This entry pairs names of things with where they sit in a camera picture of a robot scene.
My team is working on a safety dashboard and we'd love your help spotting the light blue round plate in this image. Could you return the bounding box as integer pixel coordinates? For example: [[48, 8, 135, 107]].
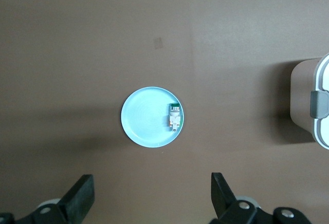
[[121, 86, 186, 148]]

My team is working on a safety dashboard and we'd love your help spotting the white and green switch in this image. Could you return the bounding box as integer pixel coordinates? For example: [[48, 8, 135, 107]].
[[168, 102, 184, 133]]

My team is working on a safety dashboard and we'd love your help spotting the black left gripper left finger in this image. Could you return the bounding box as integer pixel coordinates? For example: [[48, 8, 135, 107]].
[[0, 174, 95, 224]]

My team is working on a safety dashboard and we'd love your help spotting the white lidded container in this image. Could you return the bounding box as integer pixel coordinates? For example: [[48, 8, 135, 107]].
[[290, 53, 329, 150]]

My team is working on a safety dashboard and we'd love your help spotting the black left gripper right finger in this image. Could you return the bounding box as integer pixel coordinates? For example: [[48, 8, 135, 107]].
[[210, 172, 312, 224]]

